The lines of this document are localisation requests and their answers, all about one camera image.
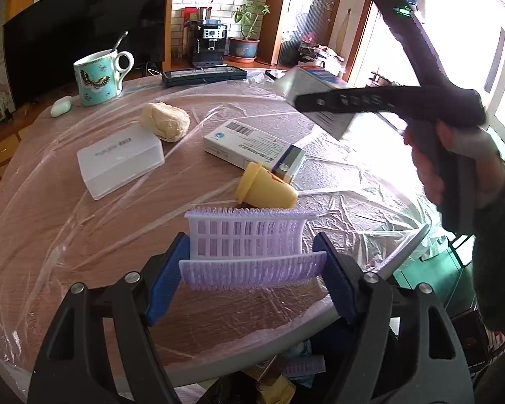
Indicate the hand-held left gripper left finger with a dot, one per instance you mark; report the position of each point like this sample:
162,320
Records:
166,277

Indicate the brown cardboard box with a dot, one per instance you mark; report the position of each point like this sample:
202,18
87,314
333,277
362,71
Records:
273,383

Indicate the yellow plastic cup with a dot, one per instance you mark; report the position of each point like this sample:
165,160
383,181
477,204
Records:
265,187

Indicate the teal butterfly mug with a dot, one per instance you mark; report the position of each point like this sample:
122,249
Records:
96,80

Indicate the metal spoon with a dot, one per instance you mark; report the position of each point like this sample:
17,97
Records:
120,42

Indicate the metal utensil holder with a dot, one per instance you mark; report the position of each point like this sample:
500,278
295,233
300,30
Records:
202,14

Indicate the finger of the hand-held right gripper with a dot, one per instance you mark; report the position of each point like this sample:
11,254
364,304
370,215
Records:
345,100

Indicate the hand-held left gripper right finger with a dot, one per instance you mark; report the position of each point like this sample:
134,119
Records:
338,282

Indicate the black coffee machine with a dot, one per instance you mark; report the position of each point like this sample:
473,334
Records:
210,44

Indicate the beige dough ball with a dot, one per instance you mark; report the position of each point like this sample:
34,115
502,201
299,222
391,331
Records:
166,122

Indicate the black flat screen television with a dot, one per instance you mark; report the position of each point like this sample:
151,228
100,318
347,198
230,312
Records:
67,33

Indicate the translucent white plastic box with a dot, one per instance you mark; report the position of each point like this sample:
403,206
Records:
118,162

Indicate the white medicine box blue label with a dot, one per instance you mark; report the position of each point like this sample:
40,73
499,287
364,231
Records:
252,145

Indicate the person's right forearm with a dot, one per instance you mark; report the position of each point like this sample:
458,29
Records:
500,252

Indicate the small purple plastic basket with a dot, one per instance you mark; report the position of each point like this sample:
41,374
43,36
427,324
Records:
305,366

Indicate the black smartphone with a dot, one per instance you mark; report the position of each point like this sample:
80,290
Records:
277,74

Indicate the white and blue medicine box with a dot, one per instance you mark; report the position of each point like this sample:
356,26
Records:
315,84

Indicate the person's right hand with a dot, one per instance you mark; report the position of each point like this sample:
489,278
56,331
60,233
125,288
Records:
425,168

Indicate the potted green plant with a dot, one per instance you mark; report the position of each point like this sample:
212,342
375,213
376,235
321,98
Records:
246,46

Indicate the pale green earbuds case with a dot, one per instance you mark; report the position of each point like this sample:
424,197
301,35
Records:
62,106

